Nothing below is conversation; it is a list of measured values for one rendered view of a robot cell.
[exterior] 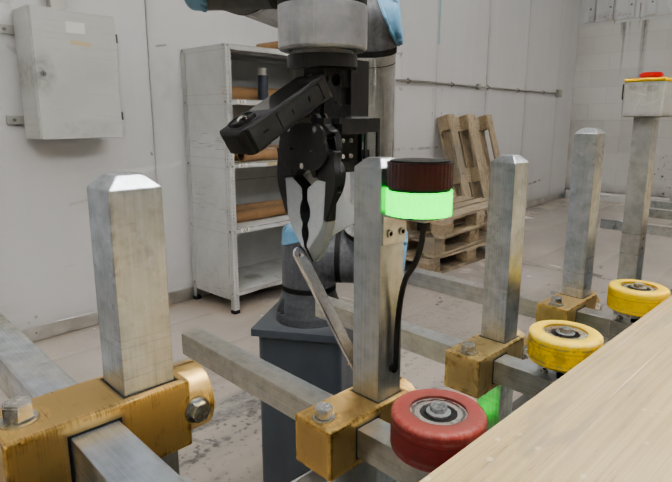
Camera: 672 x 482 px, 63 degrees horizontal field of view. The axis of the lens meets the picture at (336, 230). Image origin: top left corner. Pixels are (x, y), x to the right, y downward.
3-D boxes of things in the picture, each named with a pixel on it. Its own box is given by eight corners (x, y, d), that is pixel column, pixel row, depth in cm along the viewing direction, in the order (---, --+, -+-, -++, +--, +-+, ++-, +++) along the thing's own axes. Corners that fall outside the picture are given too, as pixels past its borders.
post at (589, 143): (551, 408, 96) (575, 127, 86) (560, 401, 98) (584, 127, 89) (571, 415, 93) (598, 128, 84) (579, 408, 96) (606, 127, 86)
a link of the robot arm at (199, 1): (287, -5, 126) (160, -93, 62) (341, -7, 125) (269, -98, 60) (289, 48, 129) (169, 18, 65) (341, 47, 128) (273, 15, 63)
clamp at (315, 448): (295, 460, 54) (294, 412, 53) (385, 410, 63) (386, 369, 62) (335, 486, 50) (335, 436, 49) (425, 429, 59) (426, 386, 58)
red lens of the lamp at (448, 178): (372, 186, 50) (372, 161, 49) (413, 180, 54) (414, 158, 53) (426, 192, 46) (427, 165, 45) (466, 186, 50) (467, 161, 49)
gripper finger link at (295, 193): (344, 253, 62) (345, 172, 61) (305, 263, 58) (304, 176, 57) (325, 248, 65) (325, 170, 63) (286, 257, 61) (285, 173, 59)
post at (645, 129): (606, 341, 113) (629, 117, 104) (615, 335, 116) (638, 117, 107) (630, 347, 110) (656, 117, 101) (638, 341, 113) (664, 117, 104)
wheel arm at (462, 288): (406, 288, 111) (407, 268, 110) (417, 285, 113) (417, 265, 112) (642, 353, 80) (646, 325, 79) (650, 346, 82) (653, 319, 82)
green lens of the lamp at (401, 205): (371, 213, 50) (372, 189, 50) (412, 206, 54) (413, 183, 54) (425, 222, 46) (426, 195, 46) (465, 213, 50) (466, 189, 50)
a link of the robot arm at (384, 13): (346, 263, 161) (336, -16, 125) (406, 265, 159) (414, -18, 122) (340, 294, 148) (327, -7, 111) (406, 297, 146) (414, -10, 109)
